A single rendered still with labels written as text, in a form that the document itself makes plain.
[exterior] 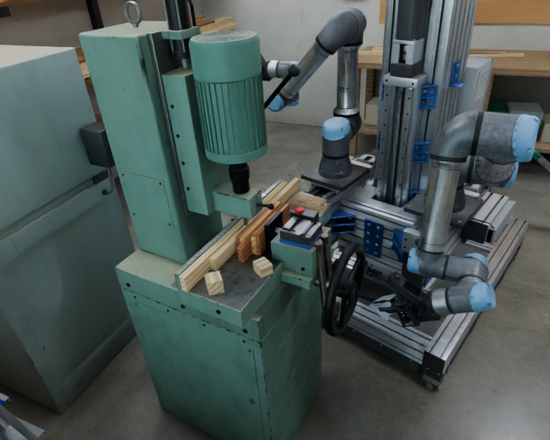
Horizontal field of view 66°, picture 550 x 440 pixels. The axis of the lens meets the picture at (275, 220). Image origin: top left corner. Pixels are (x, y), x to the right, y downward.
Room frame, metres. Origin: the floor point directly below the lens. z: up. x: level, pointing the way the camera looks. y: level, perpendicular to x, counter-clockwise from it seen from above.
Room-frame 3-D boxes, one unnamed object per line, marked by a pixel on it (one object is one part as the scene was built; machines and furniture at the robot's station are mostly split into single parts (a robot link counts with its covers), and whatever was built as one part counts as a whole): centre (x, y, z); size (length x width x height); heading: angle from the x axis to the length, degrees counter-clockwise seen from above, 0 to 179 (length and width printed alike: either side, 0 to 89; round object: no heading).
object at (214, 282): (0.89, 0.18, 0.92); 0.05 x 0.04 x 0.04; 16
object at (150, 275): (1.19, 0.20, 0.76); 0.57 x 0.45 x 0.09; 59
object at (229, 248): (1.21, 0.05, 0.92); 0.55 x 0.02 x 0.04; 149
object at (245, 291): (1.08, 0.00, 0.87); 0.61 x 0.30 x 0.06; 149
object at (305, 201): (1.30, -0.11, 0.92); 0.14 x 0.09 x 0.04; 59
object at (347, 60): (1.84, -0.35, 1.19); 0.15 x 0.12 x 0.55; 152
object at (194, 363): (1.19, 0.20, 0.36); 0.58 x 0.45 x 0.71; 59
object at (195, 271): (1.15, 0.11, 0.93); 0.60 x 0.02 x 0.05; 149
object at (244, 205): (1.14, 0.11, 1.03); 0.14 x 0.07 x 0.09; 59
